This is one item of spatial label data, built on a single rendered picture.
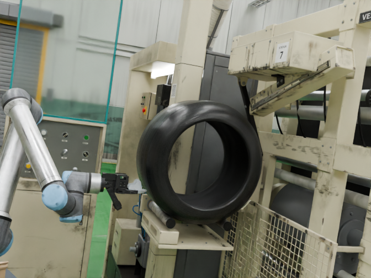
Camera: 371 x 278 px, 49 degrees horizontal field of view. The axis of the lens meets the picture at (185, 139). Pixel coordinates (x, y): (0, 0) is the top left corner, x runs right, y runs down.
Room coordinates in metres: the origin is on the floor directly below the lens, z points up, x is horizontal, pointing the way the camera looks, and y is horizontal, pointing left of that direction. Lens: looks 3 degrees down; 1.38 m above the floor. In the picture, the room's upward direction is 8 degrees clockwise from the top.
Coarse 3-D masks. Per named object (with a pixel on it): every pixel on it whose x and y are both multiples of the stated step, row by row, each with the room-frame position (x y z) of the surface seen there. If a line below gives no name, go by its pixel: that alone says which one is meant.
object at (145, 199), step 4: (144, 196) 2.09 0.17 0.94; (148, 196) 2.10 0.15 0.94; (144, 200) 2.09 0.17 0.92; (148, 200) 2.10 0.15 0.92; (152, 200) 2.10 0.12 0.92; (140, 204) 2.11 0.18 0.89; (144, 204) 2.09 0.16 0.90; (148, 204) 2.10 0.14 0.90; (140, 208) 2.10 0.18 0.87; (144, 208) 2.09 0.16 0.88; (148, 208) 2.10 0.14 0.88
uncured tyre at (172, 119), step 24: (168, 120) 1.77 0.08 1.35; (192, 120) 1.77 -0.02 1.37; (216, 120) 1.81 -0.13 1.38; (240, 120) 1.85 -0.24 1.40; (144, 144) 1.83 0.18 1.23; (168, 144) 1.74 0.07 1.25; (240, 144) 2.11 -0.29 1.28; (144, 168) 1.78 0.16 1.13; (240, 168) 2.12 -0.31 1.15; (168, 192) 1.75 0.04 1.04; (216, 192) 2.12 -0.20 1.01; (240, 192) 1.87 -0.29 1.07; (192, 216) 1.80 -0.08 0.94; (216, 216) 1.84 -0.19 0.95
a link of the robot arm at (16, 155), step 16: (32, 112) 1.90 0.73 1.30; (16, 144) 1.81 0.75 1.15; (0, 160) 1.78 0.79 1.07; (16, 160) 1.79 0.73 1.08; (0, 176) 1.74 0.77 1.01; (16, 176) 1.78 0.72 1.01; (0, 192) 1.71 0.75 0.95; (0, 208) 1.69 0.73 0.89; (0, 224) 1.65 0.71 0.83; (0, 240) 1.64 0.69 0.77
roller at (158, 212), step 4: (152, 204) 2.04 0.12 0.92; (156, 204) 2.03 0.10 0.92; (152, 208) 2.01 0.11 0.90; (156, 208) 1.97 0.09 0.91; (160, 208) 1.94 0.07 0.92; (156, 212) 1.94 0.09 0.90; (160, 212) 1.90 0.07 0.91; (164, 212) 1.88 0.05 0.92; (160, 216) 1.87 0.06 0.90; (164, 216) 1.83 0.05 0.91; (168, 216) 1.82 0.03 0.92; (164, 220) 1.81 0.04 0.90; (168, 220) 1.78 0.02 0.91; (172, 220) 1.78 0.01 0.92; (168, 224) 1.78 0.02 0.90; (172, 224) 1.78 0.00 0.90
